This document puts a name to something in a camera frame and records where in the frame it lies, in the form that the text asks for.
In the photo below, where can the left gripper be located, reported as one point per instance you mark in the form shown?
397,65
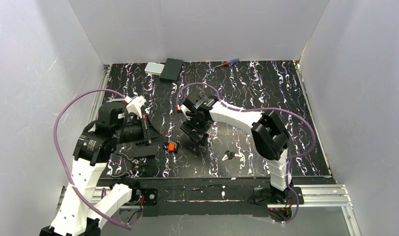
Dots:
146,130

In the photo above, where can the silver open-end wrench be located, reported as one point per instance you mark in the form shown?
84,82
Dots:
110,99

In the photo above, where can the blue red screwdriver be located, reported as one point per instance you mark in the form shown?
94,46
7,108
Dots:
228,63

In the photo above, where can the aluminium frame rail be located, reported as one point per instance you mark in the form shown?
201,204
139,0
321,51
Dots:
334,195

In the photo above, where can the black pliers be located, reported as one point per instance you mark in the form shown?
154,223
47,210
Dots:
137,166

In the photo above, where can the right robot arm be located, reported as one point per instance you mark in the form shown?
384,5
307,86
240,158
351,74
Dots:
251,136

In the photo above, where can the white box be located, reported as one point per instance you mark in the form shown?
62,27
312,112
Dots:
153,68

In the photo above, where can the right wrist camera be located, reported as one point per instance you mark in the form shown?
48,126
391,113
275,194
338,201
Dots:
182,109

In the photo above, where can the key bunch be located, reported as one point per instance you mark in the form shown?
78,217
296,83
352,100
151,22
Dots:
228,155

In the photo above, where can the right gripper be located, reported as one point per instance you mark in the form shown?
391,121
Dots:
193,120

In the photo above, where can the black box at back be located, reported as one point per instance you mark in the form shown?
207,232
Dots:
172,69

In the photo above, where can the orange and black padlock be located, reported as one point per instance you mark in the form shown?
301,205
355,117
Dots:
171,147

